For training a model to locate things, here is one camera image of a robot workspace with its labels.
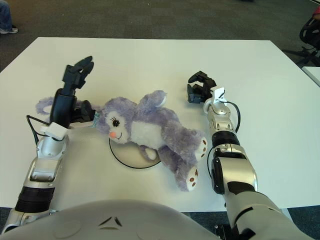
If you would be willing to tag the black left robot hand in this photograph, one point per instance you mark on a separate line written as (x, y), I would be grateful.
(62, 107)

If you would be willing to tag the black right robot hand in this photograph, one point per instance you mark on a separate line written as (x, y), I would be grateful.
(203, 88)

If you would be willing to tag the purple plush bunny doll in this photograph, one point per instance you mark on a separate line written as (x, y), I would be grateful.
(150, 120)

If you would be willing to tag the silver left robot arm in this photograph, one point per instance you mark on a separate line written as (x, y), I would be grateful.
(47, 155)

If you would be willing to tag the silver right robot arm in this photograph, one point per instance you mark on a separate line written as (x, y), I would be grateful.
(222, 122)

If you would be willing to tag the white plate black rim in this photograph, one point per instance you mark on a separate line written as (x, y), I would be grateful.
(130, 157)

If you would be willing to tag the seated person in jeans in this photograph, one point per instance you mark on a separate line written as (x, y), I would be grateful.
(5, 17)

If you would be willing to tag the white side table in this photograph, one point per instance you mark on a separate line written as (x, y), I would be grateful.
(314, 73)

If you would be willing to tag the black office chair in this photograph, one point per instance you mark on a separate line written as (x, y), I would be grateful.
(308, 32)

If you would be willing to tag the grey robot torso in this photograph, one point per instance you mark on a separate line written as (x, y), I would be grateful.
(125, 210)

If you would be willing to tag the person in red shirt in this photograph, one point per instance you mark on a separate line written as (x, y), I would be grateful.
(317, 12)

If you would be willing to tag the white table leg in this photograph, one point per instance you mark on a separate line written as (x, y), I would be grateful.
(288, 218)

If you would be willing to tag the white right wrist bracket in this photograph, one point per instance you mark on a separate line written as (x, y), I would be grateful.
(219, 93)

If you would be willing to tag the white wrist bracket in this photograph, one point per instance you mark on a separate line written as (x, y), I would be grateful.
(219, 93)
(56, 130)

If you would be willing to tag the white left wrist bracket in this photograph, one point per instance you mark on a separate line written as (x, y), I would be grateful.
(56, 130)

